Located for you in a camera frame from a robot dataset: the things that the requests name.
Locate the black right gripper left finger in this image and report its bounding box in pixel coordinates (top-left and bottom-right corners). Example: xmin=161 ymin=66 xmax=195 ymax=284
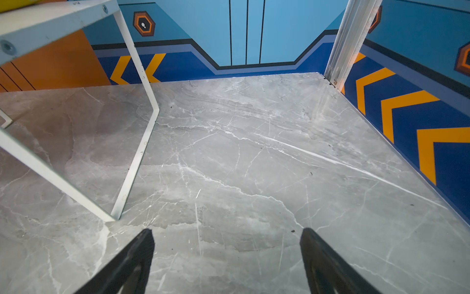
xmin=76 ymin=229 xmax=155 ymax=294

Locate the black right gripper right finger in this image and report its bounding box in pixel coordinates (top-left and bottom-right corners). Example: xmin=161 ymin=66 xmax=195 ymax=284
xmin=300 ymin=228 xmax=379 ymax=294

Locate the yellow spaghetti pack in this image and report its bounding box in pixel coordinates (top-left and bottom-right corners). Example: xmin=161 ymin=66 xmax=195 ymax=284
xmin=0 ymin=0 xmax=40 ymax=13

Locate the white metal shelf rack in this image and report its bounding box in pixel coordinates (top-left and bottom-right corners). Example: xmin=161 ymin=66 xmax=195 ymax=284
xmin=1 ymin=1 xmax=160 ymax=222

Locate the aluminium corner post right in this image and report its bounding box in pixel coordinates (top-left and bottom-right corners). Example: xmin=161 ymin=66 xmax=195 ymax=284
xmin=324 ymin=0 xmax=382 ymax=90

